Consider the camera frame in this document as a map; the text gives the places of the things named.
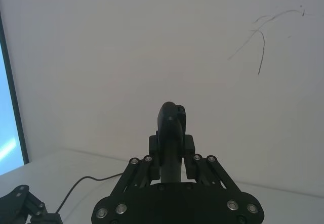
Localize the thin dark cable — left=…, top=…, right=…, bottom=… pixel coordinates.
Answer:
left=55, top=173, right=128, bottom=213

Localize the black-framed display screen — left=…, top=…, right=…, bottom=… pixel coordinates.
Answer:
left=0, top=11, right=29, bottom=176

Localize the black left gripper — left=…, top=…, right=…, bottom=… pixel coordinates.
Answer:
left=0, top=185, right=63, bottom=224

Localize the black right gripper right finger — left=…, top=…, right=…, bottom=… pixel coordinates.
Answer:
left=174, top=104, right=240, bottom=192

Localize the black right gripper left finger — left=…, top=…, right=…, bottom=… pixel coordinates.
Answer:
left=110, top=102, right=184, bottom=199

